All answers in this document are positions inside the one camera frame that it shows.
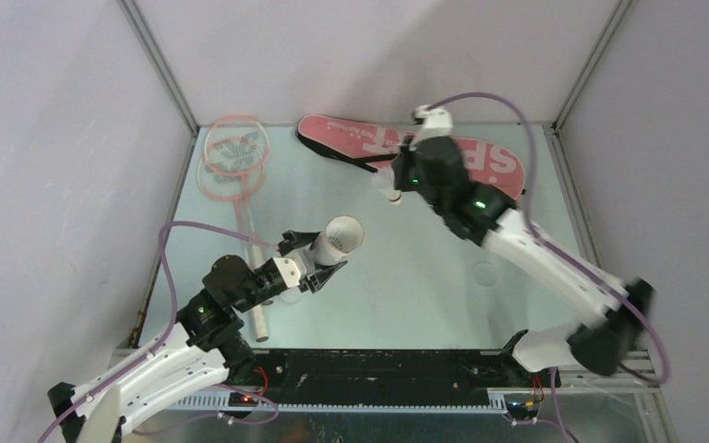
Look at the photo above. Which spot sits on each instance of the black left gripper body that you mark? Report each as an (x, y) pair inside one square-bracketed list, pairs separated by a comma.
[(267, 283)]

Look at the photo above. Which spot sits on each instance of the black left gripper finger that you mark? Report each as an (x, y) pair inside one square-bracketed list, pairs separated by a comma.
[(292, 240), (321, 275)]

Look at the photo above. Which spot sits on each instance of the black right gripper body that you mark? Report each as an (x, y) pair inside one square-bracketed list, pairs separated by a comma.
[(408, 179)]

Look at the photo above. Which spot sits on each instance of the white shuttlecock tube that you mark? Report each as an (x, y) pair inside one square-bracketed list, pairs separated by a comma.
[(340, 237)]

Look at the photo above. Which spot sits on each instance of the white shuttlecock front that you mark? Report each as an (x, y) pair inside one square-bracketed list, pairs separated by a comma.
[(383, 181)]

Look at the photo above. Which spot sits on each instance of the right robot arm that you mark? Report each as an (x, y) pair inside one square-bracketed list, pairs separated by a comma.
[(610, 311)]

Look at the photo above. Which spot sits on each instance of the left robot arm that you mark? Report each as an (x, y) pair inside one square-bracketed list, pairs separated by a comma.
[(202, 345)]

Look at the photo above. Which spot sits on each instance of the pink sport racket bag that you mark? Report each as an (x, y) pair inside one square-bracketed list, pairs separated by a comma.
[(372, 147)]

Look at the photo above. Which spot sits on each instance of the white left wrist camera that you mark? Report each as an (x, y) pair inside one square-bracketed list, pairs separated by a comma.
[(294, 267)]

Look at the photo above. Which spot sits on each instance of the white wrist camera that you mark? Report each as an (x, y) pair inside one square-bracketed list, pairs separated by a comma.
[(294, 267), (434, 122)]

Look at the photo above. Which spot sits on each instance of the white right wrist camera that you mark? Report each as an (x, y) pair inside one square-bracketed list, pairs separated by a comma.
[(434, 122)]

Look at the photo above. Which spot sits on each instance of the aluminium front frame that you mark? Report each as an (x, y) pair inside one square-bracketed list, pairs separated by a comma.
[(577, 402)]

